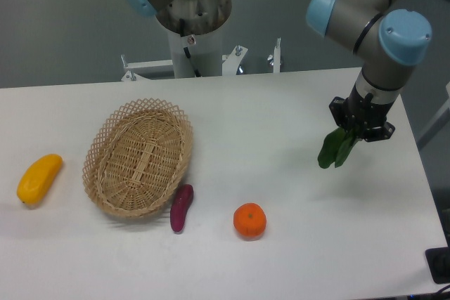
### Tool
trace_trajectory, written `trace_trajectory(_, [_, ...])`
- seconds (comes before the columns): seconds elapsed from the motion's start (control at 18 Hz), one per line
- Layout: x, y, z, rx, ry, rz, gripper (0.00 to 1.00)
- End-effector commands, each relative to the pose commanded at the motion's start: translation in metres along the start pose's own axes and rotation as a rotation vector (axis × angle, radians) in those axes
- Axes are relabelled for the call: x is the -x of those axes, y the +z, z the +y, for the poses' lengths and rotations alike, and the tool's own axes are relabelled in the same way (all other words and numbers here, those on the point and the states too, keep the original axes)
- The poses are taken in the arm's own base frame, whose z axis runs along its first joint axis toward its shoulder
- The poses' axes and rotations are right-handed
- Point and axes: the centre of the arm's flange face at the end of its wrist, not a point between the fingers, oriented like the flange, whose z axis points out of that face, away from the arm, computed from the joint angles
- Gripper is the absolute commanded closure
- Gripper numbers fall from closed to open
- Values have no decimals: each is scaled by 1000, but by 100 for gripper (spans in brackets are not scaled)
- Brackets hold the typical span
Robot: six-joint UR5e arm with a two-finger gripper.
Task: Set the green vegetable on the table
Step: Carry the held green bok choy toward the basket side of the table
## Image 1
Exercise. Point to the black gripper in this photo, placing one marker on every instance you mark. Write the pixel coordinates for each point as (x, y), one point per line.
(363, 115)

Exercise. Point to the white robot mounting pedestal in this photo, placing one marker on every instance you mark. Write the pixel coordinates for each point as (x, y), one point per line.
(192, 56)

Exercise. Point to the orange tangerine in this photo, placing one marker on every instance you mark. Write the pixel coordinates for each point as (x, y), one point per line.
(249, 220)

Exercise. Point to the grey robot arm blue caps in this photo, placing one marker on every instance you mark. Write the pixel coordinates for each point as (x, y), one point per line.
(390, 42)

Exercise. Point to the green leafy vegetable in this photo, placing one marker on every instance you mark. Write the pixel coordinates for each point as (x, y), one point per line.
(337, 146)

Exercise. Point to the white frame leg right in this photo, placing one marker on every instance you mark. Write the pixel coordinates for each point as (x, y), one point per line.
(437, 122)

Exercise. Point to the yellow mango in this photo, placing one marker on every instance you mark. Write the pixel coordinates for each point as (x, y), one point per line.
(38, 178)

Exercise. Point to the black device at table edge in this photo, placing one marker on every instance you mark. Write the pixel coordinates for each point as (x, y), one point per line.
(438, 263)

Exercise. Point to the woven wicker basket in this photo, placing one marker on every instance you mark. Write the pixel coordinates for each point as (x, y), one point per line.
(138, 158)

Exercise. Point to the purple sweet potato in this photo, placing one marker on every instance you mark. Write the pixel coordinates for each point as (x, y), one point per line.
(180, 206)

